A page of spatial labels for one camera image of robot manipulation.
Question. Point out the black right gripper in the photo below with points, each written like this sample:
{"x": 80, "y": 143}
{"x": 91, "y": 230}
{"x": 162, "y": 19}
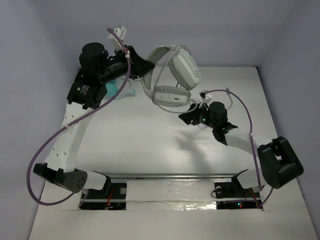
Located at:
{"x": 187, "y": 117}

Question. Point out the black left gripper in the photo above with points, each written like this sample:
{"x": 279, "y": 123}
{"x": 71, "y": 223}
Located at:
{"x": 132, "y": 63}

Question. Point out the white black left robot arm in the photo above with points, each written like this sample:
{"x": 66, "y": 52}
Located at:
{"x": 84, "y": 99}

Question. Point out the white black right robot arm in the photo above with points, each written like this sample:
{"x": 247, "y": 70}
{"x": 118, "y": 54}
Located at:
{"x": 278, "y": 162}

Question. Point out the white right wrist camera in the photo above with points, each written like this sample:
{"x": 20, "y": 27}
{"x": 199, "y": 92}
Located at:
{"x": 206, "y": 97}

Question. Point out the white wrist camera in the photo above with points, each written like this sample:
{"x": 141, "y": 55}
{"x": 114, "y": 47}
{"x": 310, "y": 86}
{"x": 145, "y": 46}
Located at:
{"x": 119, "y": 33}
{"x": 206, "y": 97}

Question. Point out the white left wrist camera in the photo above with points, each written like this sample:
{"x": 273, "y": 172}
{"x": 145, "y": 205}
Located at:
{"x": 119, "y": 33}

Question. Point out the aluminium rail at table front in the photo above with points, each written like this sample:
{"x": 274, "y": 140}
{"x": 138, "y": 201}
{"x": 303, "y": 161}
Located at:
{"x": 167, "y": 176}

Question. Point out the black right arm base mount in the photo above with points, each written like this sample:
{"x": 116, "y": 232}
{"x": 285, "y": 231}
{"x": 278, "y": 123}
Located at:
{"x": 232, "y": 196}

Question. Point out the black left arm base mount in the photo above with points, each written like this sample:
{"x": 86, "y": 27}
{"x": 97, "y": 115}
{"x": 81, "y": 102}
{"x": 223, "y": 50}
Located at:
{"x": 112, "y": 197}

